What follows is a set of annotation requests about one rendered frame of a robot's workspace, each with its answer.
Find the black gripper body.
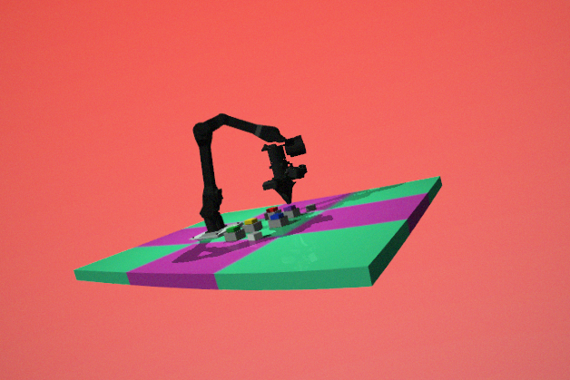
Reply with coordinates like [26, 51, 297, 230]
[262, 159, 296, 190]

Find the red button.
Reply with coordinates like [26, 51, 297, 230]
[264, 207, 281, 219]

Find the yellow button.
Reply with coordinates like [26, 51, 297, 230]
[242, 218, 262, 233]

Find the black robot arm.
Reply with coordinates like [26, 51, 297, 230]
[192, 113, 308, 234]

